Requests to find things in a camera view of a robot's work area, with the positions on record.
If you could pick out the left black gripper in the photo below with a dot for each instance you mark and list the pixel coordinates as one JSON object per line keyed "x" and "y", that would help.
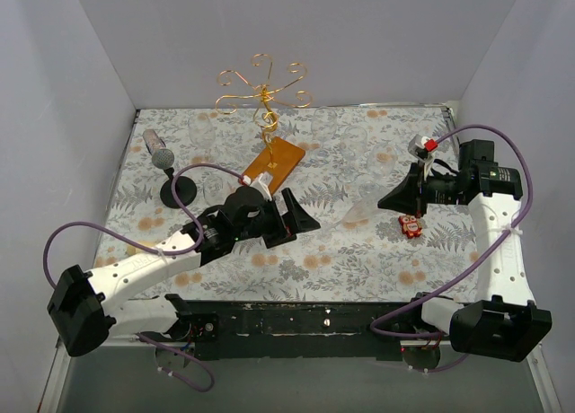
{"x": 278, "y": 222}

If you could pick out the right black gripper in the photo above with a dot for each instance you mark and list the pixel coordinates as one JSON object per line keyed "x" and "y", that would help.
{"x": 418, "y": 190}

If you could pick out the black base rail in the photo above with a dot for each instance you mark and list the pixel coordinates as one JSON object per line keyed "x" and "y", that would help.
{"x": 239, "y": 330}

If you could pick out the clear wine glass front left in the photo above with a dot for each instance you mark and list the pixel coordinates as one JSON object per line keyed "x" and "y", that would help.
{"x": 213, "y": 190}

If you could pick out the gold wire wine glass rack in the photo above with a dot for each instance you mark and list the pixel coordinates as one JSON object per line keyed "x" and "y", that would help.
{"x": 278, "y": 158}

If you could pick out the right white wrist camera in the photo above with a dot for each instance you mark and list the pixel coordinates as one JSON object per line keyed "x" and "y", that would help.
{"x": 423, "y": 149}

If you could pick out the round clear wine glass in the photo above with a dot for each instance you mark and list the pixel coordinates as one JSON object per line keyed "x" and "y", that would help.
{"x": 381, "y": 161}

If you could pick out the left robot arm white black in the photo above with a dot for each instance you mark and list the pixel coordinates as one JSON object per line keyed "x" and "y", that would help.
{"x": 88, "y": 307}

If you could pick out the microphone on black stand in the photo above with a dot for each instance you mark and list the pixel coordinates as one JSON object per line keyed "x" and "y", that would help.
{"x": 163, "y": 158}

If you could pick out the clear wine glass back centre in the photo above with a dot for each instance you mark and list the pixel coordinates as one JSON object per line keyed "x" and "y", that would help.
{"x": 323, "y": 128}

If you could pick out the ribbed clear wine glass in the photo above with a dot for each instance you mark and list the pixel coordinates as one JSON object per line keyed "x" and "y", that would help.
{"x": 360, "y": 213}

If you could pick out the red owl toy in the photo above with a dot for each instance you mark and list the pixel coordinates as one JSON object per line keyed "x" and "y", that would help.
{"x": 411, "y": 226}

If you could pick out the wooden pestle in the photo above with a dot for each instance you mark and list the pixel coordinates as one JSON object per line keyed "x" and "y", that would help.
{"x": 132, "y": 250}

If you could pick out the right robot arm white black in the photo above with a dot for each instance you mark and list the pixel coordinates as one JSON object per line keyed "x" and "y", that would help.
{"x": 489, "y": 310}

